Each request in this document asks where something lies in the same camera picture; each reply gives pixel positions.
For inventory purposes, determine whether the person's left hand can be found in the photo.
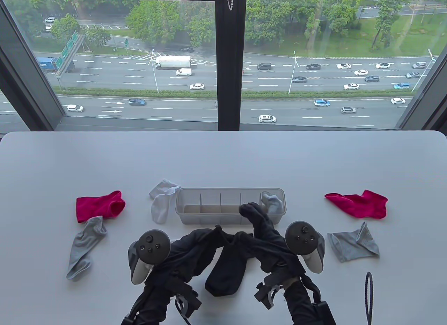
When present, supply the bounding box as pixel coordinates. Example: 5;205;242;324
150;226;225;288

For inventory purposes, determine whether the grey sock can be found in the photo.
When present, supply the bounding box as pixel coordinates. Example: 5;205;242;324
327;222;380;263
66;216;107;282

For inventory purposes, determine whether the black sock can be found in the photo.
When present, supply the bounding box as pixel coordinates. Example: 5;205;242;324
223;230;256;261
204;232;248;297

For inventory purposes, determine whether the person's right forearm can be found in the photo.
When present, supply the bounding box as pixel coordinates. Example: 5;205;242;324
285;276;336;325

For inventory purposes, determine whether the person's right hand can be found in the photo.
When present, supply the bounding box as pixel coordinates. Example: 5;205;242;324
239;202;305;279

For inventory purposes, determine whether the white sock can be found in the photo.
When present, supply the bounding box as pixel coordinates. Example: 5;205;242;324
148;180;182;224

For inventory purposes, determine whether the person's left forearm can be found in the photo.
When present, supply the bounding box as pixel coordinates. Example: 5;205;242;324
120;283;196;325

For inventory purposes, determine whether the light blue sock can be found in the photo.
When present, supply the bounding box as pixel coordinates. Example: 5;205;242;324
261;191;284;214

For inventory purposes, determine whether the clear plastic divided organizer box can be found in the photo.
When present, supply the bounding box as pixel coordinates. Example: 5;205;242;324
175;188;287;226

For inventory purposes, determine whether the red sock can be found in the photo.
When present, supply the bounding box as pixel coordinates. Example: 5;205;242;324
324;190;388;219
76;190;126;223

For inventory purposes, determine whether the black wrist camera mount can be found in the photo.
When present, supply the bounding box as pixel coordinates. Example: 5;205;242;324
254;278;283;310
175;290;202;318

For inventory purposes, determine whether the black cable loop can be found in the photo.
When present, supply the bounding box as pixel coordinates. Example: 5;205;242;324
365;272;374;325

